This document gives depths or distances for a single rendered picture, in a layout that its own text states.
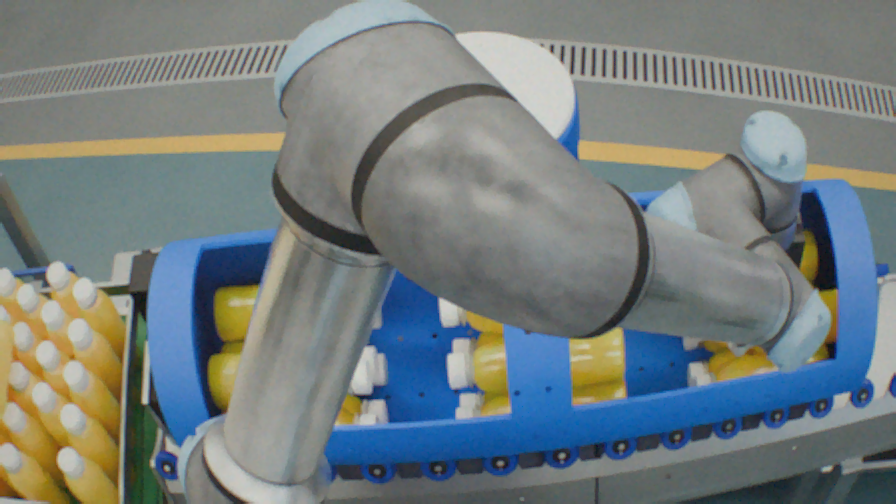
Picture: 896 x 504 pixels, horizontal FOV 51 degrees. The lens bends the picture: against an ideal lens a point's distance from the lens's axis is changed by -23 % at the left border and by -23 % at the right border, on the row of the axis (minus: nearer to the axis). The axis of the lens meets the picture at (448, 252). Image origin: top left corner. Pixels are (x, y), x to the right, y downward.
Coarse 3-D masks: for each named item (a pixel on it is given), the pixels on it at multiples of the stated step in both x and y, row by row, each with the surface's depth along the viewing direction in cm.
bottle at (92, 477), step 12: (84, 456) 133; (84, 468) 130; (96, 468) 133; (72, 480) 130; (84, 480) 130; (96, 480) 131; (108, 480) 135; (72, 492) 132; (84, 492) 130; (96, 492) 132; (108, 492) 134
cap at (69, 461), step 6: (66, 450) 129; (72, 450) 129; (60, 456) 129; (66, 456) 129; (72, 456) 129; (78, 456) 129; (60, 462) 128; (66, 462) 128; (72, 462) 128; (78, 462) 128; (66, 468) 128; (72, 468) 128; (78, 468) 128; (72, 474) 128
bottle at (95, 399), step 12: (96, 384) 140; (72, 396) 139; (84, 396) 138; (96, 396) 139; (108, 396) 142; (84, 408) 139; (96, 408) 140; (108, 408) 142; (120, 408) 147; (108, 420) 143; (120, 420) 146; (108, 432) 144; (132, 432) 150; (132, 444) 150
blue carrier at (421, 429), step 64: (832, 192) 123; (192, 256) 129; (256, 256) 143; (832, 256) 136; (192, 320) 124; (384, 320) 148; (192, 384) 122; (448, 384) 146; (512, 384) 120; (640, 384) 142; (768, 384) 120; (832, 384) 122; (384, 448) 126; (448, 448) 126; (512, 448) 127
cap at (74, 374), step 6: (66, 366) 137; (72, 366) 137; (78, 366) 137; (66, 372) 137; (72, 372) 137; (78, 372) 137; (84, 372) 137; (66, 378) 136; (72, 378) 136; (78, 378) 136; (84, 378) 137; (72, 384) 136; (78, 384) 136; (84, 384) 137
